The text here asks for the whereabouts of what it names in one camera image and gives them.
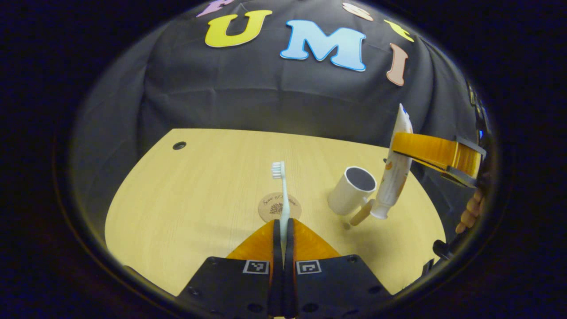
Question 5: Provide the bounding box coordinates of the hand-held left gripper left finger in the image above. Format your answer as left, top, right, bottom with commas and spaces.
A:
177, 219, 283, 319

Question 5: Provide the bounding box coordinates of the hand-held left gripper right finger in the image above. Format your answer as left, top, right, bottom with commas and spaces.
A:
283, 218, 392, 319

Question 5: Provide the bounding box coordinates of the white toothpaste tube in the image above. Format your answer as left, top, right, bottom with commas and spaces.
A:
370, 103, 414, 220

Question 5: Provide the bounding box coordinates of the round wooden coaster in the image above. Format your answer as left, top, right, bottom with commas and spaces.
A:
258, 192, 303, 223

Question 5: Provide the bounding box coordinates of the white toothbrush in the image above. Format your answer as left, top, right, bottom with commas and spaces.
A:
271, 161, 291, 249

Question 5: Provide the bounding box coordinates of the white cup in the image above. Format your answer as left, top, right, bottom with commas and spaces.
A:
328, 166, 377, 226

